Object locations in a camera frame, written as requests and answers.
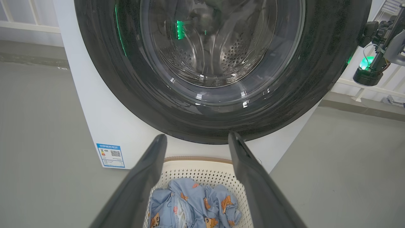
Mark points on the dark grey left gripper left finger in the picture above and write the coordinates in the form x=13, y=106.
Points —
x=133, y=193

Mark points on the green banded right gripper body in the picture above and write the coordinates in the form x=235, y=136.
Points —
x=394, y=44

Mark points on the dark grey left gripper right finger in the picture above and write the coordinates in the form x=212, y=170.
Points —
x=262, y=196

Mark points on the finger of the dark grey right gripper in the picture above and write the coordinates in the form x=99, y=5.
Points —
x=368, y=33

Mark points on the pale white-blue garment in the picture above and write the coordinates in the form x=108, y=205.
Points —
x=164, y=209

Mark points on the blue cartoon print garment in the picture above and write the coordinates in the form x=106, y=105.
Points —
x=202, y=198

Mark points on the black round glass washer door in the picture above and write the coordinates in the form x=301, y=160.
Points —
x=142, y=95

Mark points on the cream basket with brown rim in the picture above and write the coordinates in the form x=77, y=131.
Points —
x=202, y=172

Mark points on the white washing machine body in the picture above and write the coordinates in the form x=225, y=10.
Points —
x=104, y=104

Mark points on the blue energy label sticker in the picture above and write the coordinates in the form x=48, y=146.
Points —
x=110, y=155

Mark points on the small grey floor fitting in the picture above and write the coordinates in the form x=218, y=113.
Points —
x=390, y=100

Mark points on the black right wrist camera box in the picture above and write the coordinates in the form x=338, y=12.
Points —
x=367, y=77

